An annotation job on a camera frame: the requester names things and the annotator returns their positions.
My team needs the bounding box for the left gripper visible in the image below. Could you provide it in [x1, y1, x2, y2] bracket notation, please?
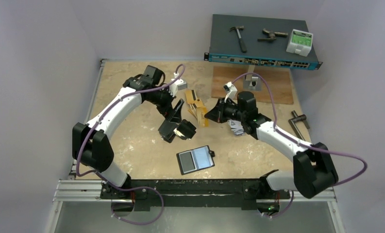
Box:
[146, 85, 184, 123]

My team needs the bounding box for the yellow card stack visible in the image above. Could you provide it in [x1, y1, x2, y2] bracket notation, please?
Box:
[184, 89, 209, 127]

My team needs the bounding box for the black leather card holder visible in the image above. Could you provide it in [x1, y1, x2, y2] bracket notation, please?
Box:
[176, 145, 215, 175]

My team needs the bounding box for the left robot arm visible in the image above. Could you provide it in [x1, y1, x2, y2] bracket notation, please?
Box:
[72, 64, 185, 199]

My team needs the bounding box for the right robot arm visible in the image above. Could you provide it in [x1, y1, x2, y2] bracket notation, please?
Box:
[205, 91, 339, 199]

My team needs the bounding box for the wooden board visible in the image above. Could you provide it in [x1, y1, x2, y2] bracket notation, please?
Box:
[211, 65, 294, 105]

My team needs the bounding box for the small hammer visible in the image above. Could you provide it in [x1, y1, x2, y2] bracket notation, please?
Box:
[229, 26, 247, 53]

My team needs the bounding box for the metal clamp tool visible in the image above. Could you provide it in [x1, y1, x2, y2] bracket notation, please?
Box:
[257, 28, 288, 42]

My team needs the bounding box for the white green box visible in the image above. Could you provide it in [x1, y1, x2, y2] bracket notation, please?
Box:
[286, 29, 314, 57]

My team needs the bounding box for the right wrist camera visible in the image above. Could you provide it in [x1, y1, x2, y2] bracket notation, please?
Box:
[223, 82, 237, 102]

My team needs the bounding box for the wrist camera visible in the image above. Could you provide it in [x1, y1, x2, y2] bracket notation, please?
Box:
[223, 82, 237, 102]
[169, 72, 187, 97]

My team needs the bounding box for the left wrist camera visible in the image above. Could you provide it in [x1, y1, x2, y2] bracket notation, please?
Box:
[169, 72, 187, 97]

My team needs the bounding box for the metal stand bracket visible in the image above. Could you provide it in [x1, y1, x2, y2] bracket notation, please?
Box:
[243, 65, 262, 91]

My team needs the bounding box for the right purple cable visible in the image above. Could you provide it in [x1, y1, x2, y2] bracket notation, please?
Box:
[232, 72, 368, 187]

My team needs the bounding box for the metal crank handle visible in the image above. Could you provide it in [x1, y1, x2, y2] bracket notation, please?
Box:
[288, 110, 310, 141]

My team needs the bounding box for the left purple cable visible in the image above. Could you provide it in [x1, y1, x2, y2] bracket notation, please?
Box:
[76, 64, 186, 190]

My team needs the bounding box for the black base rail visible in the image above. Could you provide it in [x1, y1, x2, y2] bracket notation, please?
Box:
[100, 178, 290, 213]

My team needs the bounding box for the blue network switch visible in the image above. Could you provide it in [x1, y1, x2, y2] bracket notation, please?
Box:
[204, 14, 322, 70]

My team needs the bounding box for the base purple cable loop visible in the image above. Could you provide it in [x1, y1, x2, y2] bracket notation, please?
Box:
[110, 186, 166, 226]

